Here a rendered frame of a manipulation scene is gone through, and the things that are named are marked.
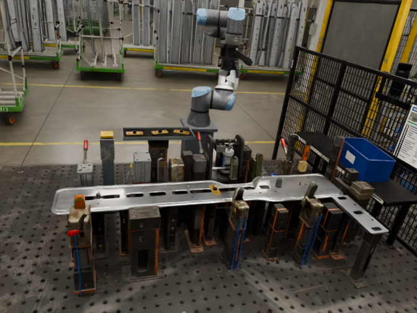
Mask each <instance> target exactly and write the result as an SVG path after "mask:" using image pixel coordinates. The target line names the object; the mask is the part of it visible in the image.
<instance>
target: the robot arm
mask: <svg viewBox="0 0 417 313"><path fill-rule="evenodd" d="M244 18H245V10H244V9H240V8H234V7H231V8H229V11H218V10H212V9H206V8H204V9H198V10H197V25H201V29H202V31H203V32H204V33H205V34H207V35H208V36H210V37H213V38H218V39H220V43H221V50H220V56H219V57H218V67H220V70H219V73H218V74H219V76H218V85H217V86H216V87H215V90H212V89H211V87H207V86H199V87H196V88H194V89H193V90H192V95H191V96H192V99H191V111H190V113H189V116H188V118H187V123H188V124H189V125H191V126H193V127H208V126H209V125H210V116H209V109H215V110H221V111H230V110H231V109H232V107H233V103H234V100H235V94H236V93H235V92H233V88H232V87H231V85H232V83H234V88H235V90H236V89H237V87H238V79H239V72H240V69H239V61H238V59H240V60H242V61H244V63H245V65H249V66H251V65H252V63H253V61H252V59H250V58H249V57H246V56H244V55H243V54H242V53H240V52H239V51H238V50H236V48H240V44H241V40H242V34H243V25H244ZM219 59H220V64H219Z"/></svg>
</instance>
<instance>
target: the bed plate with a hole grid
mask: <svg viewBox="0 0 417 313"><path fill-rule="evenodd" d="M77 168H78V165H32V166H2V167H1V169H0V313H417V257H415V256H414V255H413V254H412V253H411V252H410V251H409V250H407V249H406V248H405V247H404V246H403V245H402V244H401V243H400V242H398V241H397V240H396V239H395V241H394V243H393V245H394V246H395V247H396V248H394V249H390V248H388V247H387V246H386V244H384V243H383V242H382V240H386V239H387V237H388V235H389V233H388V232H383V235H382V238H381V240H380V243H379V244H378V245H377V246H376V248H375V251H374V254H373V255H372V258H371V260H370V263H369V265H368V267H367V270H366V272H365V275H364V277H361V278H362V279H363V280H364V281H365V282H366V283H367V284H368V286H367V287H366V288H360V289H357V288H356V287H355V285H353V283H352V282H351V281H350V279H349V278H348V277H347V276H346V275H345V274H344V273H343V271H344V270H348V269H352V266H353V264H354V262H355V259H356V256H357V254H358V251H359V249H360V247H361V244H362V241H363V239H362V238H363V235H364V232H365V230H364V229H362V228H361V227H359V230H358V232H357V235H356V237H355V240H353V242H354V245H348V246H343V247H342V246H341V248H340V251H339V252H340V254H341V255H342V256H343V257H344V259H342V260H333V259H332V258H331V257H329V258H327V259H325V260H321V259H319V260H317V259H316V257H315V256H314V255H312V254H311V252H310V256H309V259H308V265H303V266H300V267H296V266H294V265H293V264H294V263H295V262H294V260H293V258H292V257H291V256H290V255H289V253H287V252H288V251H289V250H290V248H291V246H292V241H293V239H294V234H296V232H291V233H287V234H286V236H287V238H282V239H280V240H279V244H278V252H277V259H279V263H278V261H274V262H271V261H267V260H266V259H265V258H264V257H263V256H262V254H261V252H260V251H261V250H263V249H264V247H265V243H266V241H267V238H268V236H265V234H264V233H263V231H262V229H265V228H264V223H265V219H266V214H267V208H268V205H269V201H266V206H265V211H264V217H263V220H262V226H261V233H260V236H254V234H253V232H252V231H251V230H250V234H249V238H248V239H249V243H242V247H241V255H240V262H239V264H241V267H242V269H241V268H240V271H238V270H236V271H234V270H227V269H226V266H225V267H224V264H222V263H223V262H221V260H222V259H220V257H219V255H221V254H223V251H224V246H225V245H224V243H223V241H222V238H221V236H220V234H219V230H220V224H221V221H220V220H218V221H215V224H214V230H213V238H214V240H215V243H216V245H211V246H206V245H205V242H204V239H203V237H201V244H202V247H203V249H204V252H202V253H191V250H190V248H189V244H188V241H187V238H186V235H185V232H184V231H185V230H188V224H189V220H188V219H187V218H183V219H181V223H182V224H181V229H179V230H177V231H176V233H177V236H178V239H179V243H180V245H181V249H182V251H181V252H173V253H163V254H160V253H159V251H158V262H162V263H163V268H164V274H165V277H164V278H160V279H152V280H147V281H138V282H133V283H123V277H122V267H123V266H130V261H125V262H119V244H118V237H119V236H120V216H119V211H117V212H109V213H105V214H104V217H105V241H106V242H108V243H109V257H108V258H104V259H98V260H94V265H95V270H96V271H97V272H98V275H99V279H100V280H99V281H98V283H96V291H97V293H86V294H82V295H81V296H78V295H79V294H75V297H74V299H73V298H72V297H73V296H72V293H73V291H74V281H73V280H74V277H73V270H74V268H70V258H71V248H70V237H69V236H67V233H68V232H69V230H68V220H67V216H66V215H55V214H52V212H51V209H52V204H53V200H54V197H55V193H56V192H57V191H58V190H59V189H61V188H72V187H78V179H77ZM132 172H133V163H132ZM119 184H135V183H134V178H133V176H132V173H131V167H130V163H114V185H119Z"/></svg>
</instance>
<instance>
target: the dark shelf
mask: <svg viewBox="0 0 417 313"><path fill-rule="evenodd" d="M294 134H296V135H297V136H298V137H299V140H300V141H301V142H303V143H304V144H306V141H307V138H312V143H311V147H310V148H311V149H312V150H313V151H314V152H315V153H317V154H318V155H319V156H321V157H322V158H323V159H324V160H326V161H327V162H329V159H330V158H329V156H330V154H332V153H331V152H332V149H333V145H334V140H332V139H330V138H329V137H327V136H326V135H325V134H323V133H321V132H294ZM336 169H337V170H338V171H340V172H341V173H342V174H344V172H345V169H346V167H345V166H344V165H343V164H342V163H341V162H340V161H338V164H337V167H336ZM365 182H366V183H368V184H369V185H371V186H372V187H373V188H374V192H373V195H372V197H373V198H374V199H375V200H376V201H378V202H379V203H381V205H383V206H384V207H393V206H406V205H413V204H417V196H415V195H414V194H413V193H411V192H409V191H408V190H407V189H405V188H404V187H402V186H401V185H399V184H398V183H396V182H395V181H394V180H392V179H390V178H388V181H387V182H368V181H365Z"/></svg>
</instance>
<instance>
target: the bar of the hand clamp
mask: <svg viewBox="0 0 417 313"><path fill-rule="evenodd" d="M298 139H299V137H298V136H297V135H296V134H289V142H288V147H287V156H286V160H287V161H288V164H287V166H288V165H289V158H290V160H291V161H292V162H291V163H290V165H292V166H293V162H294V154H295V146H296V141H298Z"/></svg>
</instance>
